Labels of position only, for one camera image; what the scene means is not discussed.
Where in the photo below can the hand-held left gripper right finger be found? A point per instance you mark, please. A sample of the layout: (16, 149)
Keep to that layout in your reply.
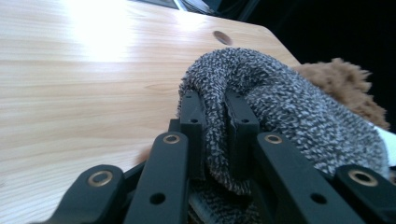
(243, 137)

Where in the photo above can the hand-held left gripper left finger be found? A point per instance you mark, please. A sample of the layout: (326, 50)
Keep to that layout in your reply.
(193, 130)

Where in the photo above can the grey speckled towel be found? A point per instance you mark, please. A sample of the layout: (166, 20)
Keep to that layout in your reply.
(295, 118)

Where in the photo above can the brown teddy bear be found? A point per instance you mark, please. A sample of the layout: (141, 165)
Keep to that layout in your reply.
(342, 84)

